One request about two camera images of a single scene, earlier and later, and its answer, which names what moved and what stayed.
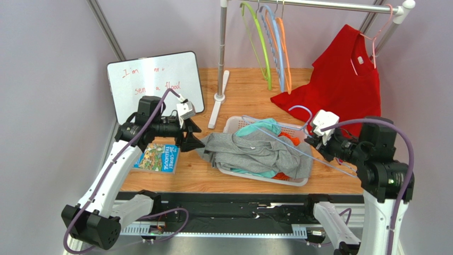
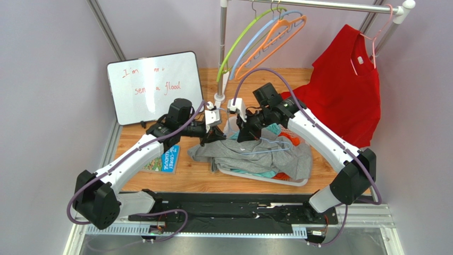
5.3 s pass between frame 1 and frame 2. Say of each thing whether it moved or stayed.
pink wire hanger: stayed
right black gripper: moved
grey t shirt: stayed
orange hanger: moved
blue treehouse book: stayed
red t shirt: stayed
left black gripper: moved
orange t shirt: stayed
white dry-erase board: stayed
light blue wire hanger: moved
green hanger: moved
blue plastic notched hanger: moved
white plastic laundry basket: stayed
